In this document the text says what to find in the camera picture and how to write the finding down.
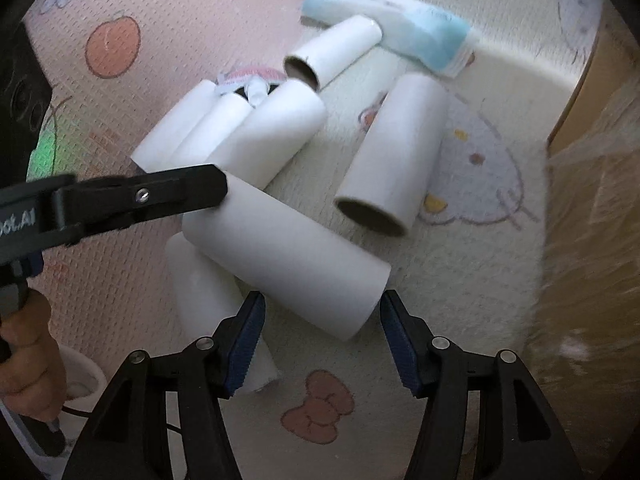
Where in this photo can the small pink label packet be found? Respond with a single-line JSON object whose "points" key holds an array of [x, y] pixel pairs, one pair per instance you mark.
{"points": [[250, 76]]}

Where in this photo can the person's left hand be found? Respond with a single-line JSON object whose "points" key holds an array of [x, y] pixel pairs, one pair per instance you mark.
{"points": [[30, 360]]}

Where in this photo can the blue tissue packet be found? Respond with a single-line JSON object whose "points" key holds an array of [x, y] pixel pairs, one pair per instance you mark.
{"points": [[415, 25]]}

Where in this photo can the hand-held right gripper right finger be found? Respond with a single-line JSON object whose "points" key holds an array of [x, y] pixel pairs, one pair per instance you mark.
{"points": [[400, 345]]}

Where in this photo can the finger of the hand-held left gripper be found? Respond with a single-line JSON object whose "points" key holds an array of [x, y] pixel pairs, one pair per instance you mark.
{"points": [[150, 195]]}

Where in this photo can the brown cardboard box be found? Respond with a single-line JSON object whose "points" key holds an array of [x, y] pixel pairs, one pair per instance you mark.
{"points": [[585, 260]]}

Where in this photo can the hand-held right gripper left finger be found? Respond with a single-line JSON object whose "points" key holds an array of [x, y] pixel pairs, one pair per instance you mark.
{"points": [[245, 345]]}

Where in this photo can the pile of white paper rolls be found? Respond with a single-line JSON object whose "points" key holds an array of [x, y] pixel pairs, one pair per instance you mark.
{"points": [[390, 150]]}

